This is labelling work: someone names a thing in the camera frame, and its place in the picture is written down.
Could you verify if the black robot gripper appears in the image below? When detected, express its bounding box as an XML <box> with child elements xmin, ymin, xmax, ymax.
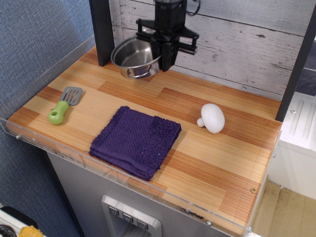
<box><xmin>136</xmin><ymin>0</ymin><xmax>199</xmax><ymax>72</ymax></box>

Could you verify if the stainless steel pot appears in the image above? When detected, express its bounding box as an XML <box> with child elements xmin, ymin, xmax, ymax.
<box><xmin>111</xmin><ymin>37</ymin><xmax>160</xmax><ymax>79</ymax></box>

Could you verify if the purple folded cloth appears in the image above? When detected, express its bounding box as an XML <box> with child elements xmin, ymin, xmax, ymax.
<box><xmin>89</xmin><ymin>106</ymin><xmax>182</xmax><ymax>181</ymax></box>

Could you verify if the white toy mushroom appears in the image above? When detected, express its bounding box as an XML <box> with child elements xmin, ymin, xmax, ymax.
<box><xmin>197</xmin><ymin>104</ymin><xmax>225</xmax><ymax>134</ymax></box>

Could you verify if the green grey toy spatula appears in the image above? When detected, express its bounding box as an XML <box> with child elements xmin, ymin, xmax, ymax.
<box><xmin>48</xmin><ymin>86</ymin><xmax>83</xmax><ymax>125</ymax></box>

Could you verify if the silver toy fridge front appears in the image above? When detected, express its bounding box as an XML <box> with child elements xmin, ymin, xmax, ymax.
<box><xmin>46</xmin><ymin>151</ymin><xmax>230</xmax><ymax>237</ymax></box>

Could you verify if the clear acrylic table guard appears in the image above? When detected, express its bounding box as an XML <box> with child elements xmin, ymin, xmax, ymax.
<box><xmin>0</xmin><ymin>32</ymin><xmax>285</xmax><ymax>237</ymax></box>

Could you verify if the white toy sink unit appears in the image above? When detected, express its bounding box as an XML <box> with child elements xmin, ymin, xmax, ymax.
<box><xmin>267</xmin><ymin>92</ymin><xmax>316</xmax><ymax>199</ymax></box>

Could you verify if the grey ice dispenser panel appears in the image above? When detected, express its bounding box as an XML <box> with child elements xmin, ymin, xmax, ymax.
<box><xmin>101</xmin><ymin>195</ymin><xmax>162</xmax><ymax>237</ymax></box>

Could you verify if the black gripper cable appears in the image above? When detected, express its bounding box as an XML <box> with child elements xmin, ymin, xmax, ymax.
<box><xmin>185</xmin><ymin>0</ymin><xmax>201</xmax><ymax>17</ymax></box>

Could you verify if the dark left shelf post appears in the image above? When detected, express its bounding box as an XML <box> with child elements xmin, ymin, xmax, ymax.
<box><xmin>89</xmin><ymin>0</ymin><xmax>115</xmax><ymax>66</ymax></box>

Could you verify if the dark shelf post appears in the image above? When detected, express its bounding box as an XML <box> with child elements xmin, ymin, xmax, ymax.
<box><xmin>89</xmin><ymin>0</ymin><xmax>115</xmax><ymax>66</ymax></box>
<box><xmin>275</xmin><ymin>6</ymin><xmax>316</xmax><ymax>122</ymax></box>

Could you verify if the dark right shelf post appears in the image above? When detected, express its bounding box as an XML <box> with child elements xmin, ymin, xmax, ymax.
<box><xmin>275</xmin><ymin>6</ymin><xmax>316</xmax><ymax>122</ymax></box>

